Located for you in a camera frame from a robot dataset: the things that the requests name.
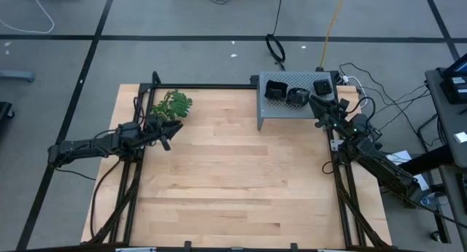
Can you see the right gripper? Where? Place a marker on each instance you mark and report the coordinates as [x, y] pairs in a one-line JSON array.
[[339, 115]]

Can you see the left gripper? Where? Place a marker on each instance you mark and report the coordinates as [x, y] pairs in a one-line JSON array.
[[155, 131]]

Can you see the small square black plate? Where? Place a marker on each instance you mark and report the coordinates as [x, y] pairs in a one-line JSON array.
[[323, 87]]

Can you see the shell-shaped black plate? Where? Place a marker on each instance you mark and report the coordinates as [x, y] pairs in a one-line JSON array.
[[298, 96]]

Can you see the angular black bowl plate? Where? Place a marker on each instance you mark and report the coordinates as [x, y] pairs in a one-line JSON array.
[[276, 90]]

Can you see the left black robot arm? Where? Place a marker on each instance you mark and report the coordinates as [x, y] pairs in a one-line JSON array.
[[91, 146]]

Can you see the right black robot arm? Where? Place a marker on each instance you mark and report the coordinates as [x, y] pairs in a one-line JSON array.
[[383, 168]]

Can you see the grey perforated metal shelf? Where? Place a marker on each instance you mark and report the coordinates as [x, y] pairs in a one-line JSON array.
[[292, 113]]

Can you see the green plant in white pot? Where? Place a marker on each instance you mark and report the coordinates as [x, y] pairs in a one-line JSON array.
[[175, 105]]

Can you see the white paper sheet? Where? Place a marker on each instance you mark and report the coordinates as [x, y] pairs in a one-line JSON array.
[[401, 159]]

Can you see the grey desk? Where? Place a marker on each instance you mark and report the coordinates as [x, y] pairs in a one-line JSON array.
[[448, 164]]

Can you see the black laptop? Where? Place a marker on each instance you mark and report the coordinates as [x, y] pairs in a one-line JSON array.
[[456, 84]]

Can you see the grey desk foot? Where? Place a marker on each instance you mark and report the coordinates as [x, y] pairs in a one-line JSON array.
[[16, 76]]

